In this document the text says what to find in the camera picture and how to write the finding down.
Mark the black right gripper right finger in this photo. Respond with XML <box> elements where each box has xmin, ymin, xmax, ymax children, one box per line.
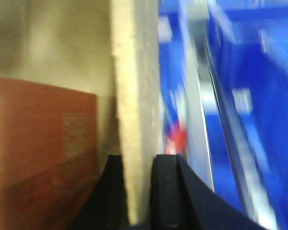
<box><xmin>150</xmin><ymin>155</ymin><xmax>262</xmax><ymax>230</ymax></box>

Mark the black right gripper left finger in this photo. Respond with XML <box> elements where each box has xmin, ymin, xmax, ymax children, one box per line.
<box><xmin>71</xmin><ymin>155</ymin><xmax>129</xmax><ymax>230</ymax></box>

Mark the brown corrugated cardboard box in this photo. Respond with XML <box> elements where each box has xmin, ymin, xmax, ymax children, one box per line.
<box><xmin>0</xmin><ymin>0</ymin><xmax>160</xmax><ymax>225</ymax></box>

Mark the red printed carton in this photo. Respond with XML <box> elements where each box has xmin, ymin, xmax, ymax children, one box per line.
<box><xmin>0</xmin><ymin>77</ymin><xmax>97</xmax><ymax>230</ymax></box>

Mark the large blue plastic crate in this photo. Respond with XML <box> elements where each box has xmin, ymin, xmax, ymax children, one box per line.
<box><xmin>158</xmin><ymin>0</ymin><xmax>288</xmax><ymax>230</ymax></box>

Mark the stainless steel shelf rail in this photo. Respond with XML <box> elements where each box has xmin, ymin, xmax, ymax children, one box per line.
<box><xmin>186</xmin><ymin>0</ymin><xmax>277</xmax><ymax>230</ymax></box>

